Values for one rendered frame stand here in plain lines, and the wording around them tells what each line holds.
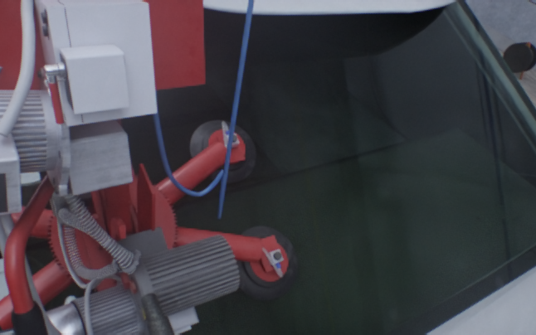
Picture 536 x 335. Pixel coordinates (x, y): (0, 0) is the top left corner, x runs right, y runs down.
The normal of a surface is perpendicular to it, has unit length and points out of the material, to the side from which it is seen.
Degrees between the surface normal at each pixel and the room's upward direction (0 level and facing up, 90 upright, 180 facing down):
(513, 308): 52
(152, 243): 26
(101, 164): 73
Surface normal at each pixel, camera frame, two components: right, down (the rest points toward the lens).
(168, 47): 0.52, 0.40
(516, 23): -0.84, 0.22
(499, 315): 0.55, 0.02
